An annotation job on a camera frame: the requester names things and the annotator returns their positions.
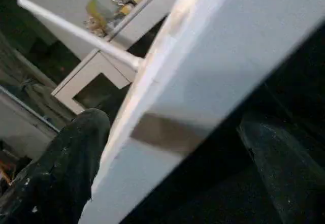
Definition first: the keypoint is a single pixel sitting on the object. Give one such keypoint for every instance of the white cabinet with glass doors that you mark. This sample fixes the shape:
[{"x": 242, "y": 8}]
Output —
[{"x": 86, "y": 76}]

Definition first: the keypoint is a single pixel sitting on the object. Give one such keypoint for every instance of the white plastic table leg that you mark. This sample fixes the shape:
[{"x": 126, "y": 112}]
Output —
[{"x": 76, "y": 31}]

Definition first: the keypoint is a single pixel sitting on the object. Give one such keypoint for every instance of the black work mat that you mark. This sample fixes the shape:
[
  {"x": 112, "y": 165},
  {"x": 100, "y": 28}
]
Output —
[{"x": 213, "y": 193}]

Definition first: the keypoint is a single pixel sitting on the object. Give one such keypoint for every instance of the white plastic table top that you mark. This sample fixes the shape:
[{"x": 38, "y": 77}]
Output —
[{"x": 228, "y": 56}]

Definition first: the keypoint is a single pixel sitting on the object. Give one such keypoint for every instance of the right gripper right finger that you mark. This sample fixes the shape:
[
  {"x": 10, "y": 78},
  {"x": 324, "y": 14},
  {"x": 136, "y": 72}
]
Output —
[{"x": 294, "y": 178}]

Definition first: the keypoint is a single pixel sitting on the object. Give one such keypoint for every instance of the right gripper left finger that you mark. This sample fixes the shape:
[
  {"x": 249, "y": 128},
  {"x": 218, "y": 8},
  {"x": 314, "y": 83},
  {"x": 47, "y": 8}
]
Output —
[{"x": 61, "y": 173}]

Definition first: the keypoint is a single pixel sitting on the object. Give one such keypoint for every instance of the grey curtain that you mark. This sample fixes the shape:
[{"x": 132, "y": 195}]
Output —
[{"x": 30, "y": 92}]

